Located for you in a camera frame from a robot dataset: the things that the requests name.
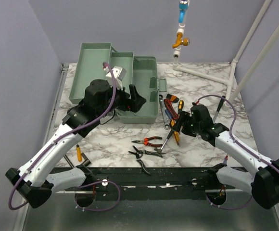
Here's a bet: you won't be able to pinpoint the silver ratchet wrench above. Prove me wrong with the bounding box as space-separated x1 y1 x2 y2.
158 94 170 130

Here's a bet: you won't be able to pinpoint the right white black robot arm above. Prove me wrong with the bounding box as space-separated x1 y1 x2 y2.
173 104 279 209

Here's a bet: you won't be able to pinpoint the blue handle screwdriver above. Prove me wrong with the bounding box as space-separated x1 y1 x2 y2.
165 109 173 120

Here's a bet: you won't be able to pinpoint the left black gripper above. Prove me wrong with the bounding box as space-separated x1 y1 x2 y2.
98 81 146 117

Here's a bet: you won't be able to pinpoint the black mounting rail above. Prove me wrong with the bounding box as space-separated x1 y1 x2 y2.
50 166 266 202

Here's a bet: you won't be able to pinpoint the white pvc pipe frame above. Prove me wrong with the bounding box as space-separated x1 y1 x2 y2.
173 0 279 102

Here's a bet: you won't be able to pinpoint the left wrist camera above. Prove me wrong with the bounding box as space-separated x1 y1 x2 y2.
104 66 127 90

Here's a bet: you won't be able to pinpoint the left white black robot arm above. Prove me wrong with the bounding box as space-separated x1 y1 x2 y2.
5 79 146 208

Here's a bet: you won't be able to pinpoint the small black claw hammer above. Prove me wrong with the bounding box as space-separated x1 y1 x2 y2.
154 128 175 154

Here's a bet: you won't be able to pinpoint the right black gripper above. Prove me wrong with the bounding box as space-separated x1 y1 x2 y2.
172 110 202 137

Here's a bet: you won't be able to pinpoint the orange black brush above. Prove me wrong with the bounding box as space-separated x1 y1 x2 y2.
166 94 179 103

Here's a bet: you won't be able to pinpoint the orange long nose pliers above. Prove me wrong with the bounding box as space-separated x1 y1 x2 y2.
132 136 162 148

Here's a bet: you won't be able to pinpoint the orange box cutter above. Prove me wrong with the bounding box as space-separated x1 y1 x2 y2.
170 119 180 146

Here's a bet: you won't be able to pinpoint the green tool box clear lid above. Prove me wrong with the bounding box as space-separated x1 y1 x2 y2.
69 43 167 124

